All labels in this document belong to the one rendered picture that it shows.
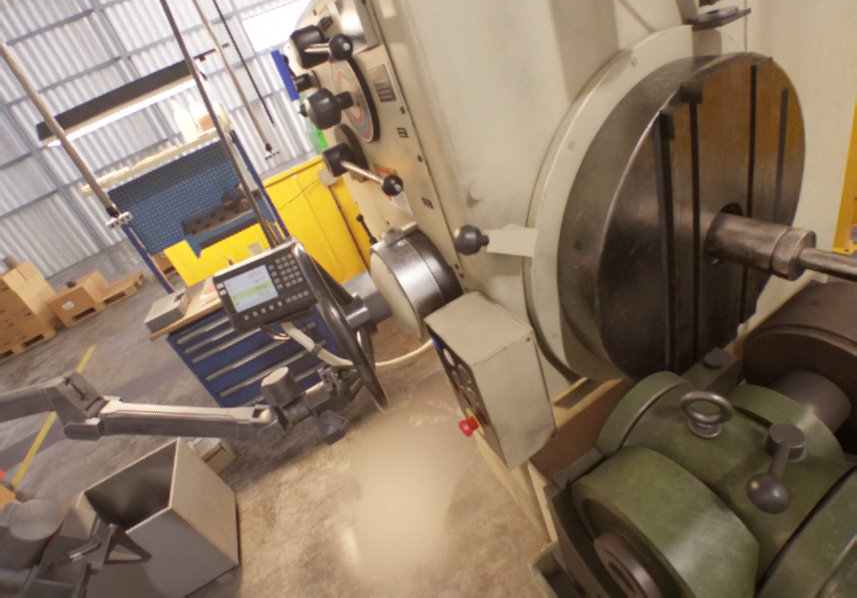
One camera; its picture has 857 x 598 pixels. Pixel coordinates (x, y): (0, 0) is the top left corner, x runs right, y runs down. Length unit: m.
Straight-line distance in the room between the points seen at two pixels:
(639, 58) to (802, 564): 0.61
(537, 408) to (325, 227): 2.93
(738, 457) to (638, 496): 0.11
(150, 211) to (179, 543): 1.72
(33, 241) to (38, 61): 5.01
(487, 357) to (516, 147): 0.29
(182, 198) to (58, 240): 12.56
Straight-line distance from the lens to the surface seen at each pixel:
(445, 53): 0.53
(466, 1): 0.56
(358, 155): 0.91
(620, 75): 0.69
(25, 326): 8.30
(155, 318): 2.41
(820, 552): 0.48
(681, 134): 0.64
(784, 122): 0.93
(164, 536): 2.12
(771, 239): 0.76
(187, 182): 2.65
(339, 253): 3.51
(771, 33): 1.09
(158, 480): 2.47
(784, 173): 0.98
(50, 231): 15.11
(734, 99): 0.75
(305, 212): 3.37
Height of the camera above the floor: 1.71
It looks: 26 degrees down
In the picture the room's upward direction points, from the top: 22 degrees counter-clockwise
